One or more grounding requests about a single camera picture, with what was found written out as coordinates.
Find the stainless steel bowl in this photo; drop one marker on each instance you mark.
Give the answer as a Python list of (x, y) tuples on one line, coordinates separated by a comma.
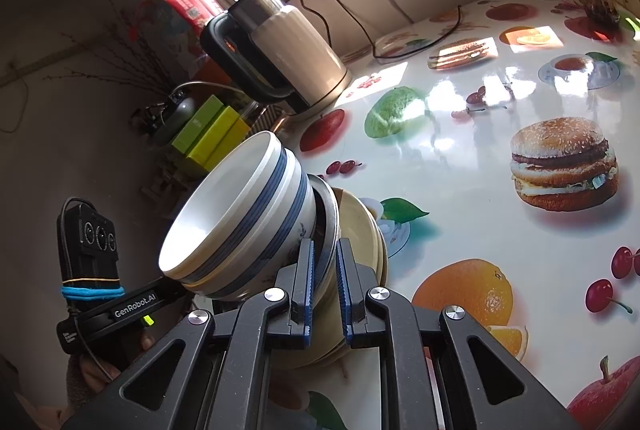
[(327, 210)]

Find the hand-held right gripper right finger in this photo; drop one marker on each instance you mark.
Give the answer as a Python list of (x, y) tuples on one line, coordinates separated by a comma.
[(345, 285)]

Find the olive green box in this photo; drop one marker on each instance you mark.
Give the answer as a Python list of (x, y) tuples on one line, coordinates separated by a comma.
[(197, 124)]

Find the printed food tablecloth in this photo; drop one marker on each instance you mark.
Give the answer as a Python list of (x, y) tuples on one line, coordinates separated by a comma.
[(450, 149)]

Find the cream plate with brown patch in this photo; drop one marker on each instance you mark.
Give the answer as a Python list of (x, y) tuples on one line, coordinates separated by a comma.
[(360, 235)]

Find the person's left hand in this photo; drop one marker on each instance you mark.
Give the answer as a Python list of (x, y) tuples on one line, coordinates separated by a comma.
[(97, 372)]

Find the dried twig branches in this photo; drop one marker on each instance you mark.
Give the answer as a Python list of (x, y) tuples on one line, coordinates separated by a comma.
[(115, 54)]

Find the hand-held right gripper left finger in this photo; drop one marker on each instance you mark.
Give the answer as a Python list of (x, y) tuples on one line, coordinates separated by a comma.
[(307, 280)]

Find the cream electric kettle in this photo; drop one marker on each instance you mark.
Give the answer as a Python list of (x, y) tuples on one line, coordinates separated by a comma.
[(295, 54)]

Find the orange box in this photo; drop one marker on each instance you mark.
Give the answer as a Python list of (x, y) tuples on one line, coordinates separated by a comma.
[(212, 74)]

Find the grey-green rounded device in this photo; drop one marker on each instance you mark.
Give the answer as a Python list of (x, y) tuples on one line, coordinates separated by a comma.
[(181, 109)]

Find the lime green box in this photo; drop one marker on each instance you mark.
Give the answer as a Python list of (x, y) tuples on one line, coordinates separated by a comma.
[(220, 139)]

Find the white blue-striped bowl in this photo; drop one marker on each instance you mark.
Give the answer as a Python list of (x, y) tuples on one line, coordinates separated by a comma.
[(300, 230), (215, 220)]

